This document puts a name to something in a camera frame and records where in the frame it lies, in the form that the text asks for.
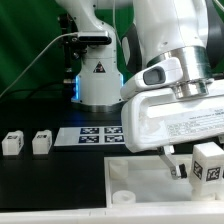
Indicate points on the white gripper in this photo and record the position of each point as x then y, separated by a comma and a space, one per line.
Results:
155, 119

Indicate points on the white square table top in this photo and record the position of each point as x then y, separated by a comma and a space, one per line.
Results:
146, 180

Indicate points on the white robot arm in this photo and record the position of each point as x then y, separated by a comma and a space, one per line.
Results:
153, 58

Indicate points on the white sheet with tags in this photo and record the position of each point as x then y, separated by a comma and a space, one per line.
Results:
101, 135

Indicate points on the white front rail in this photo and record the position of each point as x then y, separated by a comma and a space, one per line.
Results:
185, 213

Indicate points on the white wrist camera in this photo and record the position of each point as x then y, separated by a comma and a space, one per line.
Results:
162, 74

